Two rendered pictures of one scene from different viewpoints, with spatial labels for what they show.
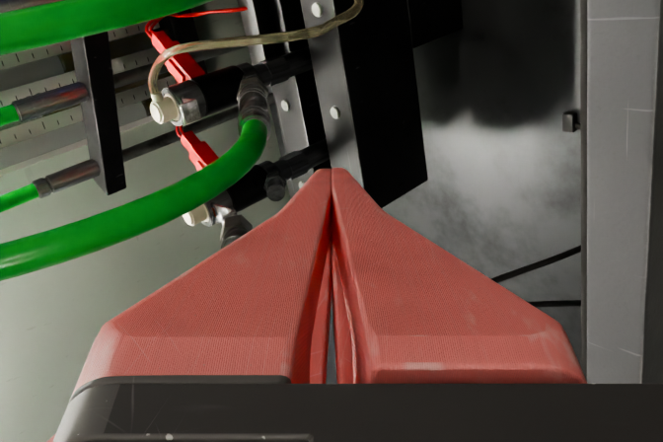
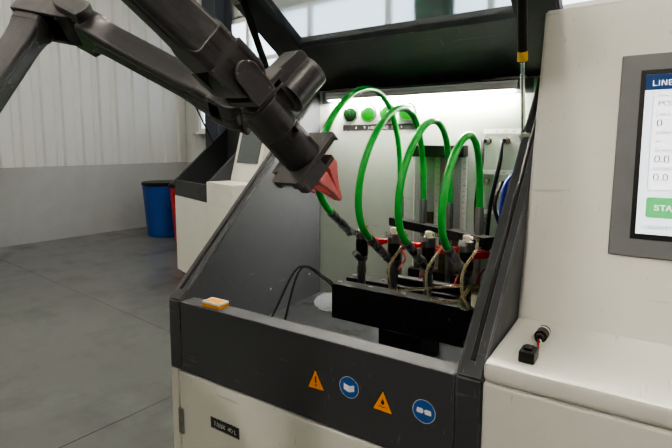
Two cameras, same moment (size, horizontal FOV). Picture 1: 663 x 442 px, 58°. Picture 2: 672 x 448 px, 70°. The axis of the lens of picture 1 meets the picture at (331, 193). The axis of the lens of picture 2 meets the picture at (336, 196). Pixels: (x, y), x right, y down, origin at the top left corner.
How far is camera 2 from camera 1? 0.65 m
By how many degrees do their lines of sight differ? 29
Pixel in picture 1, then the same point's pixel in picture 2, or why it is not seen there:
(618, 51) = (336, 337)
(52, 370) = (342, 175)
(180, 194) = (358, 203)
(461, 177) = not seen: hidden behind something
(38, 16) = (399, 191)
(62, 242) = (360, 177)
